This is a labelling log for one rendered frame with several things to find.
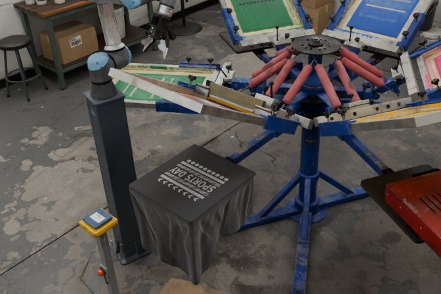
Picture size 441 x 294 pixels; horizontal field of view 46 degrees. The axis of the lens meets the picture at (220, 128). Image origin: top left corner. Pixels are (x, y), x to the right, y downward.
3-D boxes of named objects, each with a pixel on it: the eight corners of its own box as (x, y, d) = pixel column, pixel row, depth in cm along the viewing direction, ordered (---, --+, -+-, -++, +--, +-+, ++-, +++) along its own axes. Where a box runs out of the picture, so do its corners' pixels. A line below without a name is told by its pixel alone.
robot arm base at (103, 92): (86, 92, 295) (83, 77, 290) (111, 85, 302) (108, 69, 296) (96, 102, 284) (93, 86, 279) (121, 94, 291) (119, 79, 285)
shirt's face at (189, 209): (190, 222, 235) (190, 221, 235) (128, 186, 260) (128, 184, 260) (255, 172, 265) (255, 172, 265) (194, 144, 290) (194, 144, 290)
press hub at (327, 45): (314, 235, 358) (327, 56, 288) (269, 212, 381) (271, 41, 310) (343, 207, 382) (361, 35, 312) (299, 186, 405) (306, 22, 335)
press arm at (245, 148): (180, 207, 258) (180, 197, 255) (172, 202, 261) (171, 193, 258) (315, 109, 335) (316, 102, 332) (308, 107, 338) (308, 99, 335)
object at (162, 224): (196, 288, 256) (190, 222, 234) (137, 247, 283) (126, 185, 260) (201, 284, 258) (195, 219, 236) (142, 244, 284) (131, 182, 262)
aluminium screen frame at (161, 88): (199, 113, 203) (203, 104, 202) (107, 75, 237) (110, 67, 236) (293, 132, 266) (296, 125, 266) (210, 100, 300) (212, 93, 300)
